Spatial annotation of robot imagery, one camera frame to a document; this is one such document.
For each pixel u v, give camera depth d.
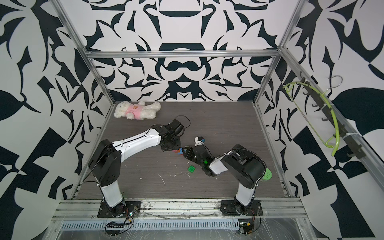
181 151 0.89
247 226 0.71
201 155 0.71
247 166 0.49
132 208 0.73
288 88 0.85
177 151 0.88
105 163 0.47
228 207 0.74
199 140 0.86
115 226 0.73
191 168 0.86
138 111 1.03
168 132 0.65
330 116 0.55
